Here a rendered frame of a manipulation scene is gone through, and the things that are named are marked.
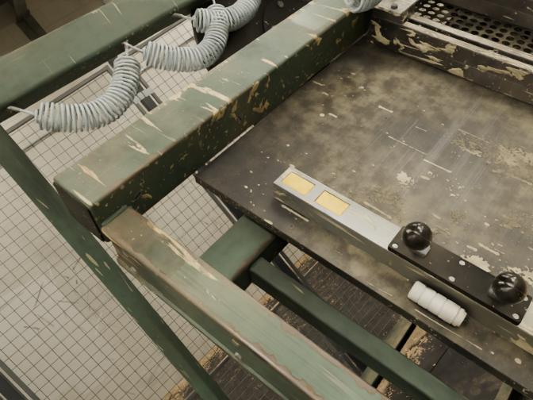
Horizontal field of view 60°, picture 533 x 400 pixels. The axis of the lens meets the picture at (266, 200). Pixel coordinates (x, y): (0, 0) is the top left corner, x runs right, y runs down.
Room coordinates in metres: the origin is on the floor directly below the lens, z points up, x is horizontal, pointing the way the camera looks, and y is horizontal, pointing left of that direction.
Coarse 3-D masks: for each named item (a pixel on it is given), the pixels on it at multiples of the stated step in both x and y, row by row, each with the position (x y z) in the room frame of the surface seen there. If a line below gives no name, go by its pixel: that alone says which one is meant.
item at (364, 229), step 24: (288, 168) 0.80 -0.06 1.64; (288, 192) 0.77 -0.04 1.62; (312, 192) 0.76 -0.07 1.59; (336, 192) 0.75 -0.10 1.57; (312, 216) 0.76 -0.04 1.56; (336, 216) 0.72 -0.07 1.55; (360, 216) 0.71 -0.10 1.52; (360, 240) 0.70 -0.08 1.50; (384, 240) 0.67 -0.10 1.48; (408, 264) 0.64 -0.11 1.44; (432, 288) 0.63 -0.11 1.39; (480, 312) 0.59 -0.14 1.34; (528, 312) 0.57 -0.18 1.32; (504, 336) 0.58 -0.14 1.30; (528, 336) 0.55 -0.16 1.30
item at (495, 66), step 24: (384, 0) 1.06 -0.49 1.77; (408, 0) 1.05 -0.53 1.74; (384, 24) 1.08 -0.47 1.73; (408, 24) 1.05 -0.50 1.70; (432, 24) 1.04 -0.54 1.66; (408, 48) 1.07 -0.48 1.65; (432, 48) 1.02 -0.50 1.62; (456, 48) 0.98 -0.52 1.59; (480, 48) 0.96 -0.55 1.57; (504, 48) 0.95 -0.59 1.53; (456, 72) 1.01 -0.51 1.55; (480, 72) 0.97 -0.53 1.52; (504, 72) 0.93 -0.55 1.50; (528, 72) 0.90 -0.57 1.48; (528, 96) 0.92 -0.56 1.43
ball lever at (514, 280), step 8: (504, 272) 0.50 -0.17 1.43; (512, 272) 0.49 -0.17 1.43; (496, 280) 0.50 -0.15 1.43; (504, 280) 0.49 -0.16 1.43; (512, 280) 0.48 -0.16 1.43; (520, 280) 0.48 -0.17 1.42; (496, 288) 0.49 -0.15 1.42; (504, 288) 0.48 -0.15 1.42; (512, 288) 0.48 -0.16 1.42; (520, 288) 0.48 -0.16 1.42; (496, 296) 0.49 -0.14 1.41; (504, 296) 0.48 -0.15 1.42; (512, 296) 0.48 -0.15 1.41; (520, 296) 0.48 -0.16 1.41; (512, 304) 0.49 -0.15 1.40
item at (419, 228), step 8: (408, 224) 0.56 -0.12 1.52; (416, 224) 0.55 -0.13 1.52; (424, 224) 0.55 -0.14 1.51; (408, 232) 0.55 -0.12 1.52; (416, 232) 0.54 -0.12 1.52; (424, 232) 0.54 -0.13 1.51; (408, 240) 0.55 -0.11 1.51; (416, 240) 0.54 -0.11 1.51; (424, 240) 0.54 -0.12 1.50; (416, 248) 0.55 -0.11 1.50; (424, 248) 0.55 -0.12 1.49; (424, 256) 0.63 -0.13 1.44
